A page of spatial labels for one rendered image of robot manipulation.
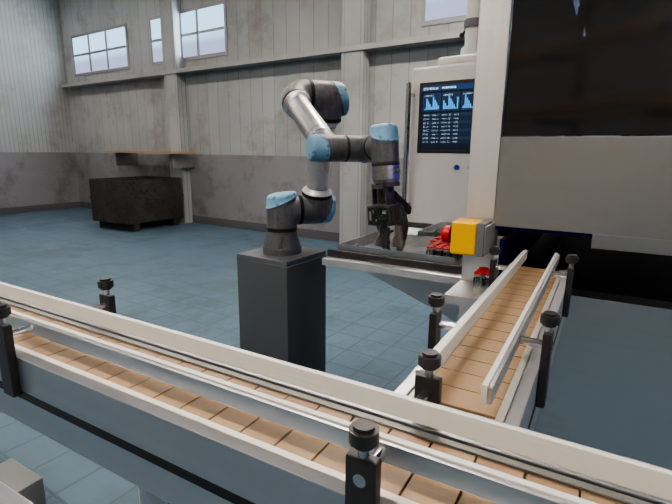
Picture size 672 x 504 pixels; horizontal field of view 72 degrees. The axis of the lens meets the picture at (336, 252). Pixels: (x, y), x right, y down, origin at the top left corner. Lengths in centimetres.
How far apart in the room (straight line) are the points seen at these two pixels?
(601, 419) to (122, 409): 98
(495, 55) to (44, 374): 98
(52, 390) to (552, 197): 94
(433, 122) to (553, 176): 121
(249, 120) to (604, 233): 625
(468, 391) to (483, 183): 66
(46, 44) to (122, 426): 1045
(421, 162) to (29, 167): 894
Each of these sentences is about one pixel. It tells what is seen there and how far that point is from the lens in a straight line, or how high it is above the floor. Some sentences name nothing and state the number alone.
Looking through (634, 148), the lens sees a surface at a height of 119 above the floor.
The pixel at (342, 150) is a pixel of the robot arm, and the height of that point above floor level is 118.
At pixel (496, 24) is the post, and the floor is 144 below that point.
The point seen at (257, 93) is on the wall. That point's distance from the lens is 693.
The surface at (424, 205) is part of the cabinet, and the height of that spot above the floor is 93.
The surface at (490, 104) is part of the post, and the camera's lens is 111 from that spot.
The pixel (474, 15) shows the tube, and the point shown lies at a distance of 229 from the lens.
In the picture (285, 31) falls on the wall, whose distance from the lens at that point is 672.
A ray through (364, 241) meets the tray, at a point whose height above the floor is 90.
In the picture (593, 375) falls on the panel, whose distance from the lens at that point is 118.
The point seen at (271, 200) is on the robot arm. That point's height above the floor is 99.
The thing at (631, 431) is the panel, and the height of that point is 60.
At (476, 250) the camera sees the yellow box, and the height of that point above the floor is 97.
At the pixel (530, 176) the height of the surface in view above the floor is 113.
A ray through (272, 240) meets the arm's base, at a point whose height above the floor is 85.
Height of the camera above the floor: 118
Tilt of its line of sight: 12 degrees down
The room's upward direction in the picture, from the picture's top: straight up
